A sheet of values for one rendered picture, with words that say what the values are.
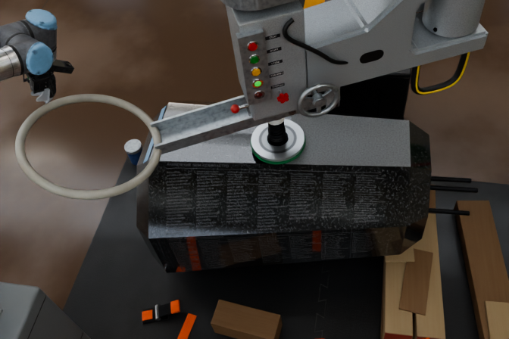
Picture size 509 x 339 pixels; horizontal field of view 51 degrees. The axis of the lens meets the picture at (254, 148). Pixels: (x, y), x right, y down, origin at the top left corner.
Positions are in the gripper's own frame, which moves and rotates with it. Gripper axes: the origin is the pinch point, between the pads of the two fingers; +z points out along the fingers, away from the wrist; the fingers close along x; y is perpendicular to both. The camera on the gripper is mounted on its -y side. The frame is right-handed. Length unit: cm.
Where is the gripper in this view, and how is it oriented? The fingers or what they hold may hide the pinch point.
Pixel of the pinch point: (48, 99)
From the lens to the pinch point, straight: 208.0
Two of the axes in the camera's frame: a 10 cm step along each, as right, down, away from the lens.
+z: -2.7, 6.7, 6.9
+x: 6.8, 6.4, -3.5
